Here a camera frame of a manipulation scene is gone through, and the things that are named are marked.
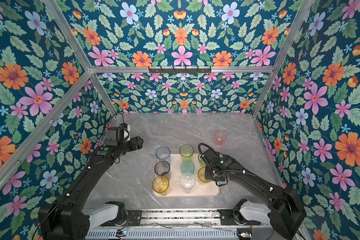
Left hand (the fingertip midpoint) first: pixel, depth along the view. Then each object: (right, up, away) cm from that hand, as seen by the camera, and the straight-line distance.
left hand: (138, 137), depth 80 cm
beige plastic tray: (+34, -30, +4) cm, 45 cm away
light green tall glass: (+26, -8, +2) cm, 27 cm away
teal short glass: (+27, -18, +5) cm, 32 cm away
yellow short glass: (+34, -20, -2) cm, 39 cm away
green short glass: (+35, -15, +4) cm, 38 cm away
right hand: (+38, -21, 0) cm, 44 cm away
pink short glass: (+49, -2, +23) cm, 54 cm away
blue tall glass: (+12, -10, +9) cm, 18 cm away
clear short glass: (+26, -24, 0) cm, 36 cm away
